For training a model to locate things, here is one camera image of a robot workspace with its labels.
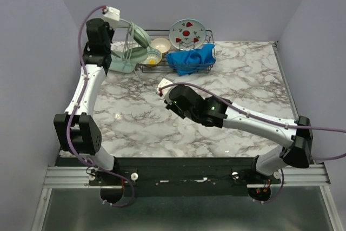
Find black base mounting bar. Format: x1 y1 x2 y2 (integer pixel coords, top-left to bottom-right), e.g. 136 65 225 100
89 157 280 197

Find blue cloth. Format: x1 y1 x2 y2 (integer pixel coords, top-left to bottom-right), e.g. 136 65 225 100
167 43 216 76

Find blue yellow patterned bowl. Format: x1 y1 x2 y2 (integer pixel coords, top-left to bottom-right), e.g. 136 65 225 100
141 49 162 67

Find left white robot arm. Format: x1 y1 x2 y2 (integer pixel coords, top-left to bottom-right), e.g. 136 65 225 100
54 18 120 185

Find aluminium rail frame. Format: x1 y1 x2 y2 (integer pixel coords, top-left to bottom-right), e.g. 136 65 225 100
32 42 336 230

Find strawberry pattern plate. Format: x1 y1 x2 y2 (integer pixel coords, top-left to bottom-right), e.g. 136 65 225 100
169 18 207 51

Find mint green rectangular tray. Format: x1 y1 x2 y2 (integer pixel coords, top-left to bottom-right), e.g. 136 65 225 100
109 50 136 74

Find cream bowl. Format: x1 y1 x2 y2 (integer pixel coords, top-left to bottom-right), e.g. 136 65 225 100
151 37 171 54

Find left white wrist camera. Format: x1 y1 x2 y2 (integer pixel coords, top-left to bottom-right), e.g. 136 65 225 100
102 6 120 29

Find black wire dish rack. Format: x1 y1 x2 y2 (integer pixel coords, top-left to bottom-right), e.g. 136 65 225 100
136 29 216 74

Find mint green headphones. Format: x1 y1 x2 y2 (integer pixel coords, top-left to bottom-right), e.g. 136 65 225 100
114 18 151 64

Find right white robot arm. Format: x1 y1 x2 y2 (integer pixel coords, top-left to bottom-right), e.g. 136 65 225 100
158 83 313 183

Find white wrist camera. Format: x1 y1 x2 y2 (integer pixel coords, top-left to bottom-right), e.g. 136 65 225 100
157 78 175 98
102 6 120 29

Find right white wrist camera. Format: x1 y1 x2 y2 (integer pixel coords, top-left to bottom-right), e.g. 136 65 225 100
157 78 175 98

